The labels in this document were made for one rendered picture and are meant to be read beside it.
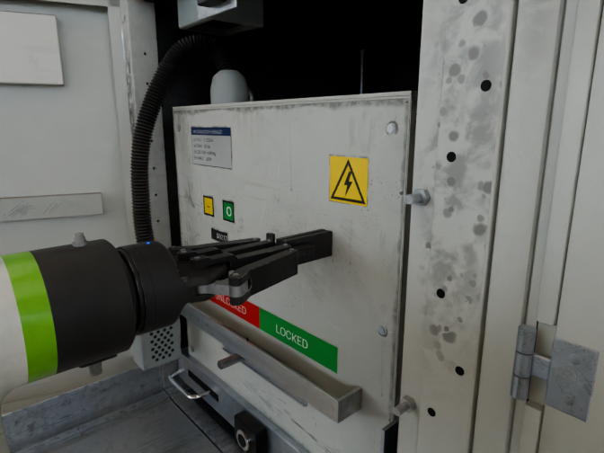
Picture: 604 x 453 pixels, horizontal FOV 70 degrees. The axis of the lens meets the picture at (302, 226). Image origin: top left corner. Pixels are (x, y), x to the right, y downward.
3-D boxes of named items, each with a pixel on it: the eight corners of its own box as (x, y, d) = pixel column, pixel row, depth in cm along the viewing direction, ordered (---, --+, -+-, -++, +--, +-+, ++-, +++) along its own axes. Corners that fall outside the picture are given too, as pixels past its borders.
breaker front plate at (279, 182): (380, 528, 50) (402, 98, 39) (184, 361, 85) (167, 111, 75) (386, 522, 51) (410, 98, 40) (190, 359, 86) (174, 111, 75)
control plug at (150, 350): (144, 373, 74) (135, 275, 70) (133, 361, 77) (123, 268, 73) (186, 357, 79) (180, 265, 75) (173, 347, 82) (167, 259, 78)
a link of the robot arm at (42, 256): (44, 255, 27) (16, 229, 34) (66, 418, 30) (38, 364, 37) (139, 238, 31) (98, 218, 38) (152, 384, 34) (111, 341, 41)
